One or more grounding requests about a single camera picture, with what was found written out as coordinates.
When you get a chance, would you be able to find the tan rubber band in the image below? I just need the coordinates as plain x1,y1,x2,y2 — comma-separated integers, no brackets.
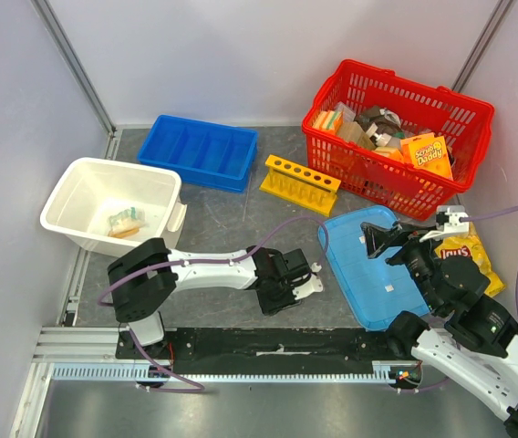
108,227,140,239

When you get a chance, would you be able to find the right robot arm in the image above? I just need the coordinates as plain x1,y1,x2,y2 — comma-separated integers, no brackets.
361,220,518,437

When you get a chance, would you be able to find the yellow test tube rack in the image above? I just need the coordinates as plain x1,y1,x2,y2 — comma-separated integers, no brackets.
260,154,341,217

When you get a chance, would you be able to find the white plastic tub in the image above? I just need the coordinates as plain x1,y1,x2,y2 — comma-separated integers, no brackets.
40,157,187,257

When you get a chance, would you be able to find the blue divided plastic tray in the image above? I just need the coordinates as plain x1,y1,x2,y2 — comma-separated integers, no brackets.
137,115,258,193

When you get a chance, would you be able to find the orange green sponge pack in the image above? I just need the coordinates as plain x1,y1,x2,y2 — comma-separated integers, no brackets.
312,110,344,135

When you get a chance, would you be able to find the yellow Lays chips bag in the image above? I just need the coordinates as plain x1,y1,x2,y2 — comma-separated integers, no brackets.
435,223,506,297

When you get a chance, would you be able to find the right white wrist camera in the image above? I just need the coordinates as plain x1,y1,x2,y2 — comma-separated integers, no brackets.
420,205,470,242

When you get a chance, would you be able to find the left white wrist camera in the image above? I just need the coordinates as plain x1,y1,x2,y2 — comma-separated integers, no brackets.
292,262,324,301

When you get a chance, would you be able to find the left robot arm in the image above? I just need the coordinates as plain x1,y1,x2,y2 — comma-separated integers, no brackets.
107,237,324,359

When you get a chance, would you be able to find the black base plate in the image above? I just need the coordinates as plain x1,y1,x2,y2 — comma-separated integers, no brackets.
115,326,424,376

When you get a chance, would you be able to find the white cable duct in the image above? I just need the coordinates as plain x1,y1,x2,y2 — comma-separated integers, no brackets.
52,363,396,384

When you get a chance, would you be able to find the light blue plastic lid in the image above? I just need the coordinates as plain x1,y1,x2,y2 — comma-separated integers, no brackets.
318,205,430,331

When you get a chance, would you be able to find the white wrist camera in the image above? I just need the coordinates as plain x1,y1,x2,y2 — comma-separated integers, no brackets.
292,262,324,301
420,205,470,242

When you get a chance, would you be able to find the orange Scrub Daddy package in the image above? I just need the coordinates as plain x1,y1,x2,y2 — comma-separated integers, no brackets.
400,132,453,180

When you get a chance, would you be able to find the red shopping basket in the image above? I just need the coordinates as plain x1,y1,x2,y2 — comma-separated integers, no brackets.
302,59,495,221

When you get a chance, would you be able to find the clear bag of swabs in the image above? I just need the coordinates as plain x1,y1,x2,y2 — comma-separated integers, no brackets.
108,207,145,232

